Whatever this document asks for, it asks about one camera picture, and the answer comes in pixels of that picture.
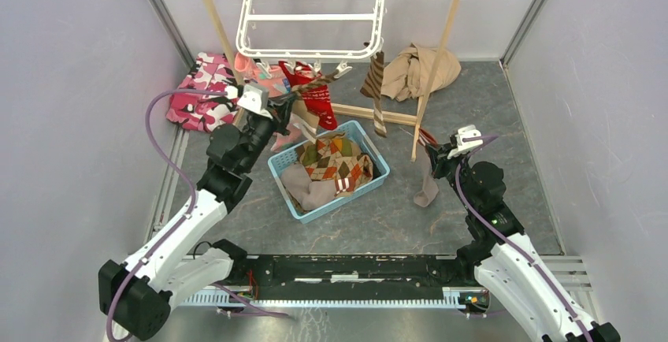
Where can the pink sock with green print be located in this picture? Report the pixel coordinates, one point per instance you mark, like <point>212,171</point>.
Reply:
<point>277,84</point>

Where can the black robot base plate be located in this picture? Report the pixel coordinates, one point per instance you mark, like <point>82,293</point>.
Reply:
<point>347,281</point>

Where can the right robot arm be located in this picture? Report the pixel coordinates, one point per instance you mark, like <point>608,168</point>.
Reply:
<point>502,258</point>

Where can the orange white striped beige sock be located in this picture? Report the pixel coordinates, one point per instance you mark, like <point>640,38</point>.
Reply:
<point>429,187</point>

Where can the argyle patterned sock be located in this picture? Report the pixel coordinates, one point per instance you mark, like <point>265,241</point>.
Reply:
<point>337,159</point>

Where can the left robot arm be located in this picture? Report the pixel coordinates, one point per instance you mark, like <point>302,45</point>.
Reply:
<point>140,293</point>

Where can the white plastic clip hanger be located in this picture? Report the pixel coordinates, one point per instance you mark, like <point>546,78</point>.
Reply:
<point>249,19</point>

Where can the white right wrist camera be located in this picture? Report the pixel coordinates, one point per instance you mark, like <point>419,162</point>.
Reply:
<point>466,139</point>

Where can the beige crumpled cloth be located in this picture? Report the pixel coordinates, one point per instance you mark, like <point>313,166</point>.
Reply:
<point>407,76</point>

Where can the pink camouflage cloth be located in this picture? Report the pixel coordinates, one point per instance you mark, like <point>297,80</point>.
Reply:
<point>207,96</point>

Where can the red snowflake sock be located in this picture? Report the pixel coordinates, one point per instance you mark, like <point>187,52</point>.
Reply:
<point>317,101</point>

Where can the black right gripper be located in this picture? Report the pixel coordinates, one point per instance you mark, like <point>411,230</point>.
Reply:
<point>438,157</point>

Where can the wooden hanger stand frame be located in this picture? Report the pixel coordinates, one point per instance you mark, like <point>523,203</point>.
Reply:
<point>346,110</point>

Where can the brown cream striped sock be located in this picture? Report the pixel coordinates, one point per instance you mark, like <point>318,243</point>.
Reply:
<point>321,81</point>
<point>371,88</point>

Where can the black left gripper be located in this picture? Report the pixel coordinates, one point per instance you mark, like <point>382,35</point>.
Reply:
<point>280,108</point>

